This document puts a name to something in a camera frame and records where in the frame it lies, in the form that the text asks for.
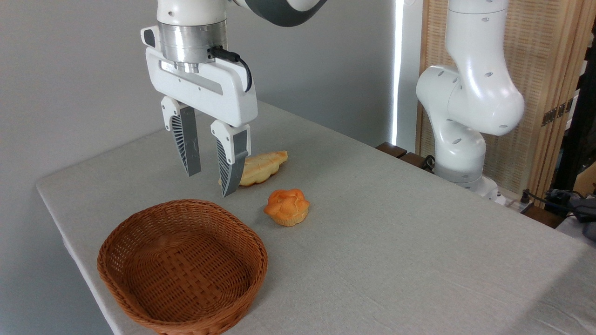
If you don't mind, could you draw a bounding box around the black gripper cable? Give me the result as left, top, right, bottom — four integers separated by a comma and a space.
208, 46, 253, 93

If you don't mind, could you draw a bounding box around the black electronic device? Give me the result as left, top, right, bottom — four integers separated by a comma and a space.
544, 188, 596, 241

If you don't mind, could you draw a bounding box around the metal screen hinge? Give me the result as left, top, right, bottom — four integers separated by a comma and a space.
542, 98, 574, 127

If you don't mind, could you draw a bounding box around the grey tablecloth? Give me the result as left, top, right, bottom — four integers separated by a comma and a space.
36, 99, 596, 335

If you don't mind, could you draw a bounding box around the brown cardboard box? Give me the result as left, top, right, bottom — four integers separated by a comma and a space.
574, 162, 596, 197

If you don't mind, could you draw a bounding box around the orange flower-shaped muffin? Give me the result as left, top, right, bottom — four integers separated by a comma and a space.
264, 188, 310, 227

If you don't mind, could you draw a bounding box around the dark brown wooden block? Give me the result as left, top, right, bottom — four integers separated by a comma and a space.
400, 152, 434, 173
521, 205, 565, 229
375, 141, 408, 159

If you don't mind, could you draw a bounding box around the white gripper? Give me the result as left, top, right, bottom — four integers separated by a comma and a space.
141, 26, 258, 198

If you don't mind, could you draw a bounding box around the long braided bread loaf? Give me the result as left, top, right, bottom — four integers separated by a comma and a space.
219, 150, 288, 187

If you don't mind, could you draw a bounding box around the brown wicker basket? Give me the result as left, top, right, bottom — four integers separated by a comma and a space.
97, 199, 269, 335

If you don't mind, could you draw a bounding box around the bamboo folding screen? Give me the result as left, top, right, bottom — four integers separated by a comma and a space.
416, 0, 596, 201

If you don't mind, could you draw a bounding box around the black vertical stand pole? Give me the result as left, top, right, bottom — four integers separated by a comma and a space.
551, 19, 596, 192

